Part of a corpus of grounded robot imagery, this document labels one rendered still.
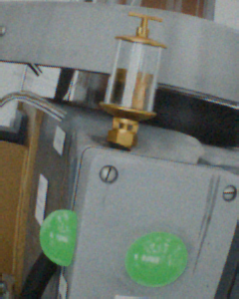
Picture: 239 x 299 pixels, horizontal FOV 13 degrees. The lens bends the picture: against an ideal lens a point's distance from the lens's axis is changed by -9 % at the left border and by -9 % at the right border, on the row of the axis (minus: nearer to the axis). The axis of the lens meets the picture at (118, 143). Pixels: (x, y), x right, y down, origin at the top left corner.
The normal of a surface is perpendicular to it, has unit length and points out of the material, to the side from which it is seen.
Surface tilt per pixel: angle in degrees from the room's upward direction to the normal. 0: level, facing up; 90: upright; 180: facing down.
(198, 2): 90
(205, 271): 90
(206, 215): 90
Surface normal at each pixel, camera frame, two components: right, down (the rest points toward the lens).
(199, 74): 0.07, 0.07
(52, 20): -0.66, -0.09
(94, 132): 0.23, -0.87
